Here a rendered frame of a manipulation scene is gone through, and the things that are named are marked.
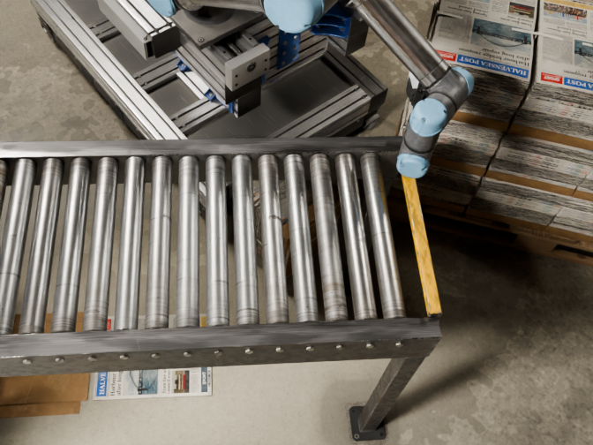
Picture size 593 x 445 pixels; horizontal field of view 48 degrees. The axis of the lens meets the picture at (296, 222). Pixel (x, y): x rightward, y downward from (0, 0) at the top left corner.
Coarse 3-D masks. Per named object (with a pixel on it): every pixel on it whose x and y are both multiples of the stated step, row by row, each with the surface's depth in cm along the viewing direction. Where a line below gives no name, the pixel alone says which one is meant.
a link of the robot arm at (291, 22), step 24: (168, 0) 162; (192, 0) 162; (216, 0) 156; (240, 0) 151; (264, 0) 142; (288, 0) 139; (312, 0) 138; (336, 0) 146; (288, 24) 144; (312, 24) 143
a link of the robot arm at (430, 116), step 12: (432, 96) 152; (444, 96) 151; (420, 108) 147; (432, 108) 147; (444, 108) 147; (420, 120) 146; (432, 120) 145; (444, 120) 146; (408, 132) 152; (420, 132) 148; (432, 132) 148; (408, 144) 154; (420, 144) 151; (432, 144) 152
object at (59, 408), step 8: (80, 312) 226; (16, 320) 223; (48, 320) 223; (80, 320) 224; (0, 408) 208; (8, 408) 208; (16, 408) 208; (24, 408) 208; (32, 408) 208; (40, 408) 208; (48, 408) 209; (56, 408) 209; (64, 408) 209; (72, 408) 209; (0, 416) 206; (8, 416) 206; (16, 416) 207; (24, 416) 207; (32, 416) 207
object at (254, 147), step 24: (0, 144) 162; (24, 144) 162; (48, 144) 163; (72, 144) 163; (96, 144) 164; (120, 144) 164; (144, 144) 165; (168, 144) 165; (192, 144) 166; (216, 144) 166; (240, 144) 167; (264, 144) 167; (288, 144) 168; (312, 144) 168; (336, 144) 169; (360, 144) 170; (384, 144) 170; (96, 168) 166; (120, 168) 167; (360, 168) 174; (384, 168) 175
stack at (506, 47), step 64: (448, 0) 196; (512, 0) 197; (576, 0) 200; (448, 64) 183; (512, 64) 184; (576, 64) 186; (448, 128) 205; (576, 128) 193; (448, 192) 232; (512, 192) 224; (576, 256) 248
